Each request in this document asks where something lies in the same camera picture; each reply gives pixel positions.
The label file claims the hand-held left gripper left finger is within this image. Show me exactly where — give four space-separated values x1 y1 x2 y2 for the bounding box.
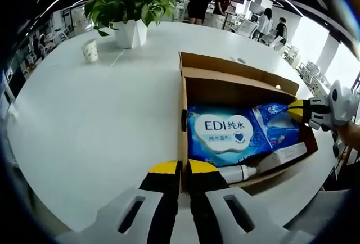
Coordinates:
55 159 182 244

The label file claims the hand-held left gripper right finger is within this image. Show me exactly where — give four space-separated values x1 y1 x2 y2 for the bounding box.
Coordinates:
187 159 316 244

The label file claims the blue tissue soft pack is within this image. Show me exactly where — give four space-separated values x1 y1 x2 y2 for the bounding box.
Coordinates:
251 102 301 148

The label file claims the white long carton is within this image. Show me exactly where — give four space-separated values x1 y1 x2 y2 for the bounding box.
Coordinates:
257 142 308 173

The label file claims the white spray bottle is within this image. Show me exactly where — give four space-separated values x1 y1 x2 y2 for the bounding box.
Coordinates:
219 164 259 184

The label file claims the blue wet wipes soft pack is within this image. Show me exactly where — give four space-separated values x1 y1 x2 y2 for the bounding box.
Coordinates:
187 103 273 169

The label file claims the brown cardboard shoe box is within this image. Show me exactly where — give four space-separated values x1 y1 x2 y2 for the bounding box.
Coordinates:
178 51 318 196

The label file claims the group of white office chairs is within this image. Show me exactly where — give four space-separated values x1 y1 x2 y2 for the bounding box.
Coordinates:
224 16 332 87

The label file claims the patterned paper cup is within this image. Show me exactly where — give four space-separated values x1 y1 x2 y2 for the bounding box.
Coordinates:
81 38 98 64

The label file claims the green plant in white pot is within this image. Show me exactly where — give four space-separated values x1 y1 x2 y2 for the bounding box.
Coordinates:
84 0 177 49

